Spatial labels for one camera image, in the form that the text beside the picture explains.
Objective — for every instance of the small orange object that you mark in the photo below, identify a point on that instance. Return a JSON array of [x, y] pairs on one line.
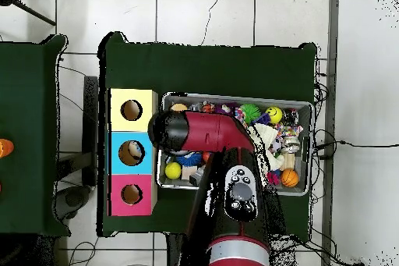
[[5, 148]]

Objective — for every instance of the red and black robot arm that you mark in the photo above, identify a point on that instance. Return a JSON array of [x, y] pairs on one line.
[[212, 132]]

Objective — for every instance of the plain yellow ball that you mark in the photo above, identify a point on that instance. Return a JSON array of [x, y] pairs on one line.
[[173, 171]]

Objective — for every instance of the purple spiky ball with eyes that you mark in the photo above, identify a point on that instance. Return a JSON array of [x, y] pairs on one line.
[[223, 109]]

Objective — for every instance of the blue fuzzy toy with eyes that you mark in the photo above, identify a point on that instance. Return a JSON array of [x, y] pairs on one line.
[[190, 158]]

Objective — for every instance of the clear mesh bin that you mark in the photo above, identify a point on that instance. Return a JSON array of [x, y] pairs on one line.
[[293, 190]]

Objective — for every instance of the yellow smiley ball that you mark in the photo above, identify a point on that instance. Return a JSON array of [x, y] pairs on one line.
[[274, 115]]

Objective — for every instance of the green cloth side table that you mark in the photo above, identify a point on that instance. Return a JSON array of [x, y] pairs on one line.
[[31, 104]]

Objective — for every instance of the green spiky ball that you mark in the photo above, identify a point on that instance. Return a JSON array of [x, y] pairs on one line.
[[250, 112]]

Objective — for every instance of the wooden box with three holes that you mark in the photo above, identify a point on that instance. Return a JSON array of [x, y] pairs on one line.
[[146, 153]]

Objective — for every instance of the cream knitted cloth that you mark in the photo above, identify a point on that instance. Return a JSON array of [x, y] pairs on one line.
[[268, 144]]

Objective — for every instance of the small orange basketball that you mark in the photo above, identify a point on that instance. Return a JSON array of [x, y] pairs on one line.
[[290, 178]]

